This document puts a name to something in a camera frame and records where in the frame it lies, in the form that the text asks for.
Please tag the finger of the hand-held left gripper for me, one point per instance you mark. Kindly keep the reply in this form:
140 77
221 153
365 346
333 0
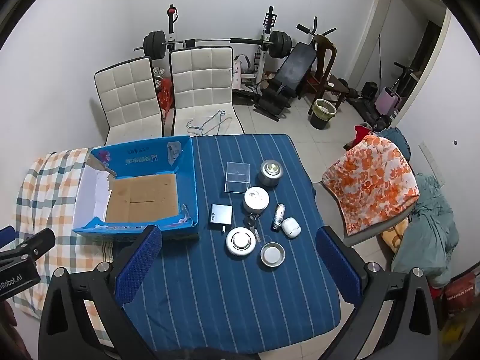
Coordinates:
37 243
6 236

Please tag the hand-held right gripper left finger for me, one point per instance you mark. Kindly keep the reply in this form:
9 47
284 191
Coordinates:
138 266

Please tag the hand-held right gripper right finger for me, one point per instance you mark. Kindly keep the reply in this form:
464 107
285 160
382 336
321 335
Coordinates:
337 266

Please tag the small round metal lid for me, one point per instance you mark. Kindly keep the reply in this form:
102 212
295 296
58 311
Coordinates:
273 255

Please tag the blue cardboard box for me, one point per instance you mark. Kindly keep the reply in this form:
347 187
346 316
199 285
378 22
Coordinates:
142 195

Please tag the grey charger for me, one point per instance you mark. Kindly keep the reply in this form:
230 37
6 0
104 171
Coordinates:
219 217

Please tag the round white metal disc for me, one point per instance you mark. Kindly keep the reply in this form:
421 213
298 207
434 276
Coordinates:
240 242

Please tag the white round tin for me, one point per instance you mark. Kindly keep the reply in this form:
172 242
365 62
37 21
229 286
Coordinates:
255 199

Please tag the silver metal canister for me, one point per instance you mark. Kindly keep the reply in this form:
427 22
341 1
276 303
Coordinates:
269 174

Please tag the clear plastic box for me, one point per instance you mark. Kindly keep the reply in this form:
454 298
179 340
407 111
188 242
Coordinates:
237 178

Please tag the grey chair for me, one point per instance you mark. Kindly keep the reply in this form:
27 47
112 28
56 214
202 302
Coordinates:
375 232

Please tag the white oval case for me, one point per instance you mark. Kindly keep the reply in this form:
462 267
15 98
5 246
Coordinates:
290 227

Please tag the yellow patterned cloth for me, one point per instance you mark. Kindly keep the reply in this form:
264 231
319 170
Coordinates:
393 238

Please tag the small silver spray bottle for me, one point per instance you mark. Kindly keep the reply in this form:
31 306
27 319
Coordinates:
278 217

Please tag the blue striped tablecloth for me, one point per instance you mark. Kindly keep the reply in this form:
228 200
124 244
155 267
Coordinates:
225 300

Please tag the teal cloth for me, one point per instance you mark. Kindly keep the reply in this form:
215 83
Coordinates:
427 228

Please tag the bunch of keys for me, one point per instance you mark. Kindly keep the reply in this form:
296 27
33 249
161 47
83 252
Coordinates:
249 222

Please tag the red printed bag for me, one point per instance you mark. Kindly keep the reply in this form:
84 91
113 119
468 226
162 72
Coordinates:
459 294

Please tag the red cloth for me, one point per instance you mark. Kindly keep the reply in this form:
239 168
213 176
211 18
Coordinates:
362 133

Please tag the dark blue cloth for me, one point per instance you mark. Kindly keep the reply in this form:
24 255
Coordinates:
395 140

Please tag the black trash bin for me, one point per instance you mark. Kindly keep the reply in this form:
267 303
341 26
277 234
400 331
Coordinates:
322 114

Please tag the white quilted chair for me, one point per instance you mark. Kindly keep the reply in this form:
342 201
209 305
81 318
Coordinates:
129 97
200 78

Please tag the pink suitcase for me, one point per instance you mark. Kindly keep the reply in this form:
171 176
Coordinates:
388 101

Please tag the red plastic bag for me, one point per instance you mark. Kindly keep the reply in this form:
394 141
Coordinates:
165 95

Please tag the black bag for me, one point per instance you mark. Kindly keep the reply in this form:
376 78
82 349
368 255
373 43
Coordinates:
369 89

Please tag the black weight bench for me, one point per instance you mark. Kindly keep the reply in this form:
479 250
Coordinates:
296 67

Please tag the brown wooden chair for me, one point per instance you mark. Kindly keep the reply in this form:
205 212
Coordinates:
324 50

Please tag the pink box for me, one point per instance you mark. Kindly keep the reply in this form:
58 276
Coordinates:
240 73

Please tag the white wall strip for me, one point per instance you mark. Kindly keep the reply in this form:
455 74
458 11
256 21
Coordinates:
431 163

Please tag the white door frame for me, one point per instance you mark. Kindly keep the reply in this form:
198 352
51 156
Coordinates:
378 15

